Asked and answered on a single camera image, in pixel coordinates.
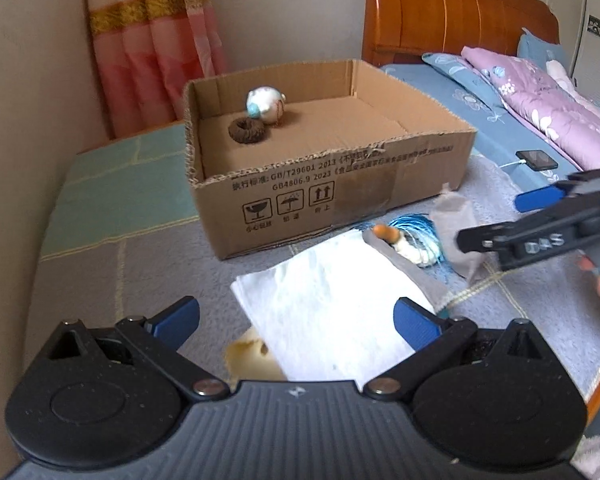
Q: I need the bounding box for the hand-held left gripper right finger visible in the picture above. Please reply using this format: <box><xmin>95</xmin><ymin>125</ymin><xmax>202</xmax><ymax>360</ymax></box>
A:
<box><xmin>362</xmin><ymin>297</ymin><xmax>556</xmax><ymax>402</ymax></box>

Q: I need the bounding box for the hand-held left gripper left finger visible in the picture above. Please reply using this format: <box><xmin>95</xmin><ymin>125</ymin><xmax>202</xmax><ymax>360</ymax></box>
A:
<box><xmin>45</xmin><ymin>296</ymin><xmax>231</xmax><ymax>402</ymax></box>

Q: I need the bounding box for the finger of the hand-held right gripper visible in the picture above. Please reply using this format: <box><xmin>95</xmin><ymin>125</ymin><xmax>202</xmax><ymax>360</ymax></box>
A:
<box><xmin>514</xmin><ymin>167</ymin><xmax>600</xmax><ymax>213</ymax></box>
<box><xmin>456</xmin><ymin>195</ymin><xmax>600</xmax><ymax>273</ymax></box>

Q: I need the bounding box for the white fluffy ring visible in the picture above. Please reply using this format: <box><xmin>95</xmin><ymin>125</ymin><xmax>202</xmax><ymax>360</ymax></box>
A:
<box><xmin>392</xmin><ymin>239</ymin><xmax>433</xmax><ymax>267</ymax></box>

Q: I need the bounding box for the grey cloth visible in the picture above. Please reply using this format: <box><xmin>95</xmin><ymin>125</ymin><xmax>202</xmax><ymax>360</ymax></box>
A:
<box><xmin>362</xmin><ymin>182</ymin><xmax>491</xmax><ymax>313</ymax></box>

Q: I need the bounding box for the pale yellow cloth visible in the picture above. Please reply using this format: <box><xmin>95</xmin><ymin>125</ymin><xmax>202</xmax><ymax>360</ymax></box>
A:
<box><xmin>224</xmin><ymin>327</ymin><xmax>287</xmax><ymax>381</ymax></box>

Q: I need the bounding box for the blue tassel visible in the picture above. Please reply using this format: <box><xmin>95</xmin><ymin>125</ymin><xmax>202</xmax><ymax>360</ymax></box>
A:
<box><xmin>384</xmin><ymin>214</ymin><xmax>451</xmax><ymax>281</ymax></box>

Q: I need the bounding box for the cardboard box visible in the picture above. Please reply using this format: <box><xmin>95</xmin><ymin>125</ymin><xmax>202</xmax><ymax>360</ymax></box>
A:
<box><xmin>182</xmin><ymin>58</ymin><xmax>478</xmax><ymax>261</ymax></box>

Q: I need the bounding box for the black smartphone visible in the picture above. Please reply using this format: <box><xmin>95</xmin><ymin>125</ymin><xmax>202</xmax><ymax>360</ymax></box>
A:
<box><xmin>516</xmin><ymin>149</ymin><xmax>557</xmax><ymax>171</ymax></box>

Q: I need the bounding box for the purple floral quilt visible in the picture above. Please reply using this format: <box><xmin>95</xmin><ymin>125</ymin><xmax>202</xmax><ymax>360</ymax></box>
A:
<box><xmin>461</xmin><ymin>46</ymin><xmax>600</xmax><ymax>171</ymax></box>

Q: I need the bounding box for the grey green patchwork mat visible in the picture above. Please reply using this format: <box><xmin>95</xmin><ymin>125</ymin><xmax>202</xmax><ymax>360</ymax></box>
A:
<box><xmin>30</xmin><ymin>121</ymin><xmax>600</xmax><ymax>403</ymax></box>

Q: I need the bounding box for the white pink cloth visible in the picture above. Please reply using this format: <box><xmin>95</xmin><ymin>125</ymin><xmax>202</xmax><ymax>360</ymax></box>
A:
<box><xmin>545</xmin><ymin>60</ymin><xmax>597</xmax><ymax>106</ymax></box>

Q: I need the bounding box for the blue floral bed sheet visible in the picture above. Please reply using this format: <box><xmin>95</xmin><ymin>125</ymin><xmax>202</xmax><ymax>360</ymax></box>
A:
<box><xmin>380</xmin><ymin>52</ymin><xmax>586</xmax><ymax>186</ymax></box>

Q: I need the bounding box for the blue pillow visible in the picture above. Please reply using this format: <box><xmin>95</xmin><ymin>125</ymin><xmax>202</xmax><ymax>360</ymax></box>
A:
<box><xmin>516</xmin><ymin>27</ymin><xmax>571</xmax><ymax>68</ymax></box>

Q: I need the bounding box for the wooden headboard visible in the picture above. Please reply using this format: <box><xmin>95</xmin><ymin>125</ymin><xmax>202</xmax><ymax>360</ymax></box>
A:
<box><xmin>361</xmin><ymin>0</ymin><xmax>561</xmax><ymax>68</ymax></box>

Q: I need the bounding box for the white blue round plush toy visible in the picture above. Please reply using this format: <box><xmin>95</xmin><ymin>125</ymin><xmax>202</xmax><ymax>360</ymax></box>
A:
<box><xmin>246</xmin><ymin>86</ymin><xmax>286</xmax><ymax>126</ymax></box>

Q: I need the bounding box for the pink patterned curtain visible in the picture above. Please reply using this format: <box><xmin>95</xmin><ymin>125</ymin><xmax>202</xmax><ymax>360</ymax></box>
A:
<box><xmin>84</xmin><ymin>0</ymin><xmax>228</xmax><ymax>138</ymax></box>

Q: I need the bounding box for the brown fuzzy ring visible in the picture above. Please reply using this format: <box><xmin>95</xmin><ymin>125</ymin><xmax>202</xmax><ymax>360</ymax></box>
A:
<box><xmin>228</xmin><ymin>116</ymin><xmax>270</xmax><ymax>147</ymax></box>

